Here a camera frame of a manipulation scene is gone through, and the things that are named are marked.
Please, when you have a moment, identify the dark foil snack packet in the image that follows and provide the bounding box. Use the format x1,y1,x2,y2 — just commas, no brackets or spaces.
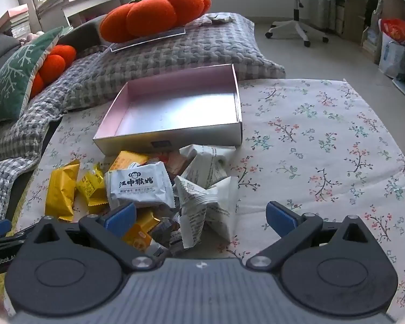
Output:
148,217,183,258

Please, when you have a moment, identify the white crumpled wrapper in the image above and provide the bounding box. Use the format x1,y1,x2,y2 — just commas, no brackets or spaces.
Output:
205,13,237,25

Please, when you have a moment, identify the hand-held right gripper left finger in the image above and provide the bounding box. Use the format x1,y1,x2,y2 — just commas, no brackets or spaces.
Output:
23,202,156,274

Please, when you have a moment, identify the white shopping bag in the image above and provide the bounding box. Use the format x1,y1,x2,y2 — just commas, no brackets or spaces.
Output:
378,33,405,79

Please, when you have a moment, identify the stack of books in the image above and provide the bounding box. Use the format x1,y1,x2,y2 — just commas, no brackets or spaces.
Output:
0,4,32,40

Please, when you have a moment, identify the wooden shelf unit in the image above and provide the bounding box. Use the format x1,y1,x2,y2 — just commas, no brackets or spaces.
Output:
334,0,405,59

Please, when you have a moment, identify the white triangular snack packet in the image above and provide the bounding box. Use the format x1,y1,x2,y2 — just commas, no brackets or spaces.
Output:
178,144,237,190
174,175,239,249

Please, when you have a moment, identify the golden orange snack packet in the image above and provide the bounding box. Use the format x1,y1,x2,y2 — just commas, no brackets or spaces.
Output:
108,150,150,173

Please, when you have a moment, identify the clear acrylic board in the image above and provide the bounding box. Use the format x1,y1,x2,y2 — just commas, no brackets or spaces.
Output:
110,27,187,53

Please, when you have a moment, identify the grey checked blanket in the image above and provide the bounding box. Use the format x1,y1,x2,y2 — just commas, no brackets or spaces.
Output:
0,13,287,224

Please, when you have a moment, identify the pink snack packet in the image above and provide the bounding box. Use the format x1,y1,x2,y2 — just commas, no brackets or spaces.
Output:
148,151,194,180

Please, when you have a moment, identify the small orange pumpkin cushion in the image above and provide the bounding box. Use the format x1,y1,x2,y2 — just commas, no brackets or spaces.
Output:
29,45,77,98

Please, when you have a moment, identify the large orange pumpkin cushion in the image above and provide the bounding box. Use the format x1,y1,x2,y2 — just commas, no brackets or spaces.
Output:
99,0,212,44

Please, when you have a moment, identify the white desk with papers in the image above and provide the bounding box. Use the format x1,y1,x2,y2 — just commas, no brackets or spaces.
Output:
23,0,123,32

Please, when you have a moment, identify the silver cardboard box pink inside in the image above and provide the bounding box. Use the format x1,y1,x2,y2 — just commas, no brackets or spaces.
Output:
93,63,242,157

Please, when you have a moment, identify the large golden snack packet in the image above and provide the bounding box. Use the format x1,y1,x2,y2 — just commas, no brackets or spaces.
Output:
45,160,81,222

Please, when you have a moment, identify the bright yellow snack packet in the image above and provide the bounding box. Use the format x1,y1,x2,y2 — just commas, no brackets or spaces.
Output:
76,163,109,215

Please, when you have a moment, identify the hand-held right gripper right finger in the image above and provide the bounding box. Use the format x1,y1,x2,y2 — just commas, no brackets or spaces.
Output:
246,201,380,272

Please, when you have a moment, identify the red bag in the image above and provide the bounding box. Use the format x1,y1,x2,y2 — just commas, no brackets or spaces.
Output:
380,18,405,45

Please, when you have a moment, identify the small orange snack packet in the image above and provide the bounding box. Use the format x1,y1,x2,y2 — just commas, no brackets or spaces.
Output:
123,208,161,252

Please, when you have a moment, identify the white monkey print snack packet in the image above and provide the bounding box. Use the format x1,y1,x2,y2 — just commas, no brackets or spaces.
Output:
104,161,176,210

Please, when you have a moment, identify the green leaf print pillow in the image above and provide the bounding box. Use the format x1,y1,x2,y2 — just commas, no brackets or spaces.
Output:
0,26,65,124

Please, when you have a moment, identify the floral print cloth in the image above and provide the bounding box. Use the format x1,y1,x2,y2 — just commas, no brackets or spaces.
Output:
3,78,405,322

